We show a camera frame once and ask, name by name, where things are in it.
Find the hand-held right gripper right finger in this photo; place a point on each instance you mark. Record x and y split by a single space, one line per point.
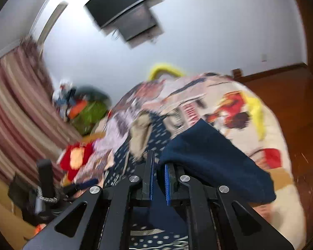
168 185

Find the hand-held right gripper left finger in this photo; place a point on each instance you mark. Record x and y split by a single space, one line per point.
150 182

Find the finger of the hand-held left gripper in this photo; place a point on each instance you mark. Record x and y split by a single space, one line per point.
82 183

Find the navy patterned garment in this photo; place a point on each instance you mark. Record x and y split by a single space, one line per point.
211 161

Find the red and yellow blanket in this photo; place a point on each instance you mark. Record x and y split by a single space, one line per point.
75 158

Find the tan cushion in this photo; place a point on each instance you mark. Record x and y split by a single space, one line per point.
5 213

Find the green soft object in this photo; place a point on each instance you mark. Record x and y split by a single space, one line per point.
91 112

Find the striped curtain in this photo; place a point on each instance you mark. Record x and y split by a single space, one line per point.
18 104

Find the printed blanket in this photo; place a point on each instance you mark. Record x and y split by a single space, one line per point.
224 101

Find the yellow curved bar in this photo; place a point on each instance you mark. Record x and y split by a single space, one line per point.
164 69

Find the wooden bedpost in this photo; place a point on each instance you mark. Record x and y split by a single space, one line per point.
236 74

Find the wooden door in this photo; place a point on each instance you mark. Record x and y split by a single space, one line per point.
310 18

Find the black wall television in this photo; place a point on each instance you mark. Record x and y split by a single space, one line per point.
120 2

